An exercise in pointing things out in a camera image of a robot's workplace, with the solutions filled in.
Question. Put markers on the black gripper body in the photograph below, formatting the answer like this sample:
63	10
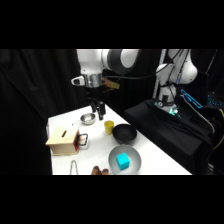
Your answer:
94	93

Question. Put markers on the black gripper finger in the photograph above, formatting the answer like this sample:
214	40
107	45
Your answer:
101	112
94	106

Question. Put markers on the wooden drawer with red front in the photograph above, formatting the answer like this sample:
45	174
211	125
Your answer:
80	140

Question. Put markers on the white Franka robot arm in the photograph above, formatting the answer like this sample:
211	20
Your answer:
90	63

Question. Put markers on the small steel bowl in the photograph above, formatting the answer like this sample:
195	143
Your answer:
88	118

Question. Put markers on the yellow cup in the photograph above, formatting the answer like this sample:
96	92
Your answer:
108	126

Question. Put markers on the black bowl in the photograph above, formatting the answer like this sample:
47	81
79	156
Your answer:
124	133

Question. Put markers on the light wooden box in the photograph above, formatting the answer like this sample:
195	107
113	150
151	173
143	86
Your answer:
62	140

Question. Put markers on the cyan cube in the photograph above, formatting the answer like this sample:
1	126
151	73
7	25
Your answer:
122	161

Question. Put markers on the brown bread piece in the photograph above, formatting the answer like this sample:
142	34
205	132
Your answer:
105	171
95	170

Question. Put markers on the grey plate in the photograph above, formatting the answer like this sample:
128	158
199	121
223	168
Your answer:
133	163

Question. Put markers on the metal tongs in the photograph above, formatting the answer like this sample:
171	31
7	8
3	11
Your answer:
73	166

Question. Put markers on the black curtain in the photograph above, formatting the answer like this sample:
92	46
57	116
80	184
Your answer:
33	100

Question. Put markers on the black draped robot stand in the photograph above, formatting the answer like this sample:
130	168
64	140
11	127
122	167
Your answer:
173	133

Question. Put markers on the blue lit device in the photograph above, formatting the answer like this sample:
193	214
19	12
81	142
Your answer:
191	98

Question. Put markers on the blue lit keyboard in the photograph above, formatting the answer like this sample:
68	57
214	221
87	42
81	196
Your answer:
216	101

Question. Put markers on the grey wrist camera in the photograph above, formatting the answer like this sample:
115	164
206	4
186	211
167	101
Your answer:
77	80

